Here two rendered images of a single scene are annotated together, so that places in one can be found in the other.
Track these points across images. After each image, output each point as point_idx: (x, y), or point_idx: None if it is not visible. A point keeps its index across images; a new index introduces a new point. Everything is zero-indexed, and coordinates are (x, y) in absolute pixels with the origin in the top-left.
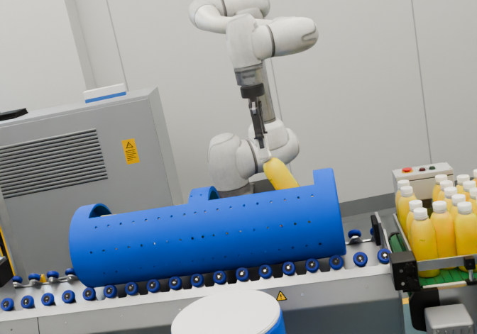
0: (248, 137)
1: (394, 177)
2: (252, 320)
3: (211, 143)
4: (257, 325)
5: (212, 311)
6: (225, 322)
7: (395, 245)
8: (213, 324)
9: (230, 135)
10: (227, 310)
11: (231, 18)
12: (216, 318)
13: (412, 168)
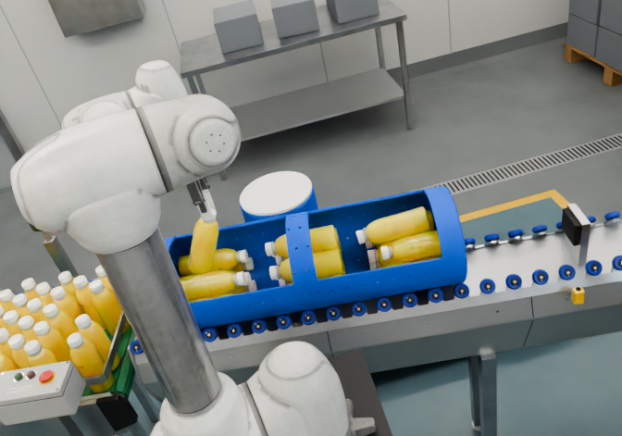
0: (242, 396)
1: (68, 374)
2: (256, 189)
3: (314, 348)
4: (253, 186)
5: (284, 193)
6: (274, 186)
7: (126, 367)
8: (281, 184)
9: (272, 354)
10: (274, 194)
11: (162, 60)
12: (280, 188)
13: (34, 389)
